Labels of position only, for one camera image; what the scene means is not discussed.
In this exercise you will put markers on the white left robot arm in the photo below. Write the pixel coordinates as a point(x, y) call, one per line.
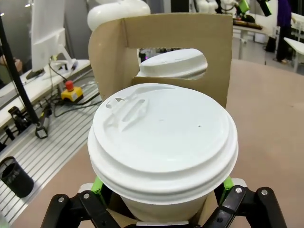
point(118, 14)

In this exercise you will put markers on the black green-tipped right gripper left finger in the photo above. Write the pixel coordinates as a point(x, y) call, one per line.
point(78, 211)

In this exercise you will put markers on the yellow red emergency stop button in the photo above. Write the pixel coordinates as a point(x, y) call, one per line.
point(71, 92)

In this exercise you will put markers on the white plastic cup lid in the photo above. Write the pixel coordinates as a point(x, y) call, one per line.
point(173, 64)
point(164, 142)

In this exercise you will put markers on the green background gripper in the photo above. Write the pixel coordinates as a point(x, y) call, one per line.
point(244, 5)
point(264, 7)

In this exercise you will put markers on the long white workbench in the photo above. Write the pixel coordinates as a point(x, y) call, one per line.
point(35, 88)

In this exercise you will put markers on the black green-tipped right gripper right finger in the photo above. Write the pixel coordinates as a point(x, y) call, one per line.
point(249, 209)

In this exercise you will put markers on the white monitor back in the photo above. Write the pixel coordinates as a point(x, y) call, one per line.
point(46, 35)

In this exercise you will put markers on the bystander in purple top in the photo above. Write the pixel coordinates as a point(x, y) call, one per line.
point(284, 28)

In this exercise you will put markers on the black pole with foot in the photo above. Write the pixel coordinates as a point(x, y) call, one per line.
point(21, 90)

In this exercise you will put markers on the white slanted table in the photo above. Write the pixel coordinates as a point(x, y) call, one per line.
point(295, 45)

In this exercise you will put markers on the black clamp device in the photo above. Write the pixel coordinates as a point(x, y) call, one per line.
point(19, 120)

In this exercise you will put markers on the white paper cup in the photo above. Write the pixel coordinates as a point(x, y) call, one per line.
point(164, 206)

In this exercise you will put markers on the black cylindrical container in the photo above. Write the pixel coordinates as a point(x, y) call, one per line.
point(15, 178)

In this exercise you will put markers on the brown cardboard cup carrier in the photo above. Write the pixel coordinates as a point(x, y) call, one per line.
point(173, 31)

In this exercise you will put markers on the white background table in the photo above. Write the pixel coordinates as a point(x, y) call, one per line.
point(249, 29)

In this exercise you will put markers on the black bag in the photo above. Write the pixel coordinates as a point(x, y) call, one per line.
point(270, 44)

